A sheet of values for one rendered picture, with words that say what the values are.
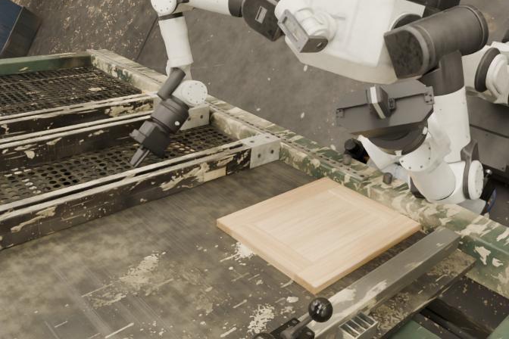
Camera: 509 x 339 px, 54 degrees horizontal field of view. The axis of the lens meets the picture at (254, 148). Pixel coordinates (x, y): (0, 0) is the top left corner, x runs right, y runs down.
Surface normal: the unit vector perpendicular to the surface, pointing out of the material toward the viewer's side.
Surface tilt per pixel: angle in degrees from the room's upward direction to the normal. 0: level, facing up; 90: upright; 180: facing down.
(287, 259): 56
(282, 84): 0
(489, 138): 0
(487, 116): 0
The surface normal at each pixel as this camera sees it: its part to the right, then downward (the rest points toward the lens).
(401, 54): -0.89, 0.37
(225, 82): -0.56, -0.33
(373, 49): -0.07, 0.26
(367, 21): -0.70, 0.04
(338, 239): 0.08, -0.91
